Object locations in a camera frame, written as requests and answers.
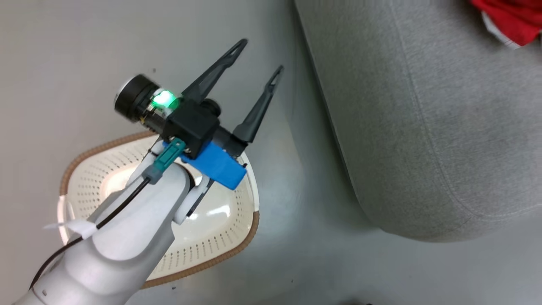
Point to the grey fabric sofa seat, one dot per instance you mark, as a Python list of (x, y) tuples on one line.
[(423, 127)]

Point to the black round left gripper motor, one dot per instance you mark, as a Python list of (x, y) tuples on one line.
[(133, 99)]

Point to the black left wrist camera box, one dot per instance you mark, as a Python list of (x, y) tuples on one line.
[(192, 125)]

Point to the cream perforated laundry basket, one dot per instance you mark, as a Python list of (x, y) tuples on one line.
[(220, 228)]

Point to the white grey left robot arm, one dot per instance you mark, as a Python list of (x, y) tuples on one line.
[(127, 237)]

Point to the red jersey with white band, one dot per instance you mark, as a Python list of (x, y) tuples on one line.
[(514, 19)]

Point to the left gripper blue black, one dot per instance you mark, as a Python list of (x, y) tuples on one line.
[(218, 167)]

